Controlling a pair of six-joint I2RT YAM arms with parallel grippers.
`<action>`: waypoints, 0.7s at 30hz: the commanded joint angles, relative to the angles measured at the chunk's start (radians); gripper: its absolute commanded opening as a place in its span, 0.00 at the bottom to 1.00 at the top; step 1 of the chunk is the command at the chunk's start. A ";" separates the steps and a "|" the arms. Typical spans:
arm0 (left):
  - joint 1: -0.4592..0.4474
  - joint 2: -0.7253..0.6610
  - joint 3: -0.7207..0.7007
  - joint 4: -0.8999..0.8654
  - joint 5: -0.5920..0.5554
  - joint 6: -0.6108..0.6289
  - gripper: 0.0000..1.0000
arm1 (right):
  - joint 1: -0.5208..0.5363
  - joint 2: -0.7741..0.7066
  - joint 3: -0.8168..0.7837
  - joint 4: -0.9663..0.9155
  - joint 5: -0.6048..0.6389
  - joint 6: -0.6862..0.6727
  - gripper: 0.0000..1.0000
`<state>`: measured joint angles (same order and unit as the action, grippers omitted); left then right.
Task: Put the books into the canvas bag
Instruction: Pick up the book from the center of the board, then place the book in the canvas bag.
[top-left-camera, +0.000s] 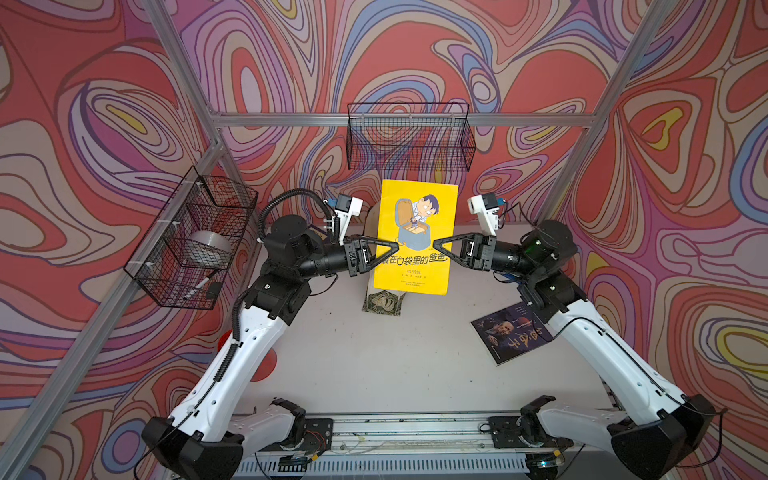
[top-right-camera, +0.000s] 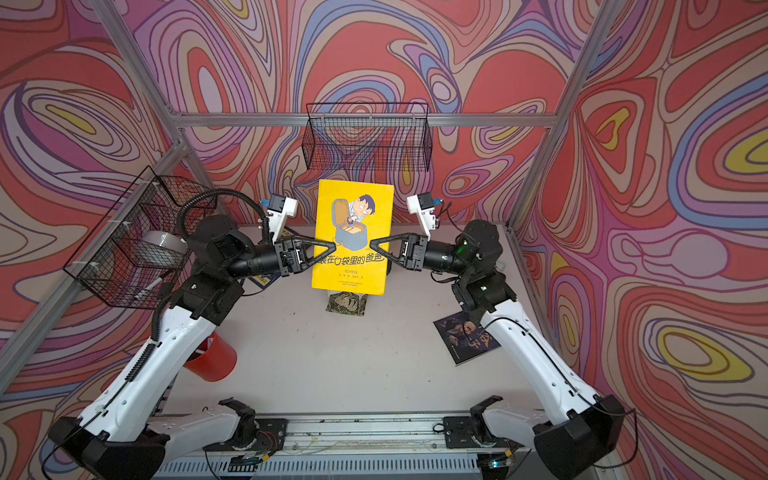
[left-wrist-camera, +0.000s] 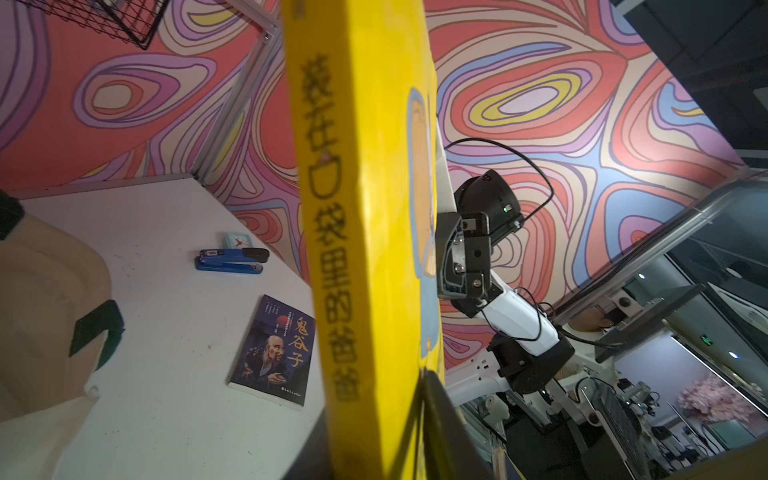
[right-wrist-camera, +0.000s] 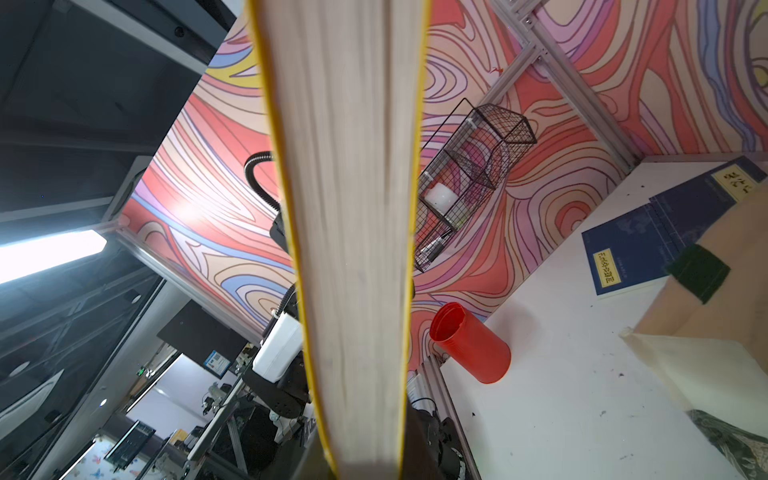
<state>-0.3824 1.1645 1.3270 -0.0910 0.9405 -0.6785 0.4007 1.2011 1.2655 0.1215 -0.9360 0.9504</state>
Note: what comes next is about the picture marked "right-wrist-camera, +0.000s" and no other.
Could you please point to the dark blue book lower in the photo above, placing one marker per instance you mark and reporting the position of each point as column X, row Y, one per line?
column 629, row 250

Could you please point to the dark blue book upper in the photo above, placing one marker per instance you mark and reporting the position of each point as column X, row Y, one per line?
column 687, row 210

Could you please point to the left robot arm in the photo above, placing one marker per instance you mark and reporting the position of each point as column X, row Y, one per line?
column 278, row 375

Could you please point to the white marker pen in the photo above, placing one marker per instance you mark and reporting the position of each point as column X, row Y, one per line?
column 431, row 251

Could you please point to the dark blue book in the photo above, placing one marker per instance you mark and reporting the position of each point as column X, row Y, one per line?
column 687, row 210
column 629, row 250

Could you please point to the black wire basket left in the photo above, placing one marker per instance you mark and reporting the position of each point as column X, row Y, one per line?
column 474, row 149

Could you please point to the cream canvas tote bag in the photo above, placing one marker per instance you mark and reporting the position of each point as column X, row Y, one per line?
column 705, row 334

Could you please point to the silver tape roll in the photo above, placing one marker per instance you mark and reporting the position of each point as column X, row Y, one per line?
column 441, row 198

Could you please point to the red plastic cup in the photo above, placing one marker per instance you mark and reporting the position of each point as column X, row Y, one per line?
column 470, row 343

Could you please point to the yellow cartoon cover book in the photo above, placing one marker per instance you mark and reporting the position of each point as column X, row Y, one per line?
column 343, row 89

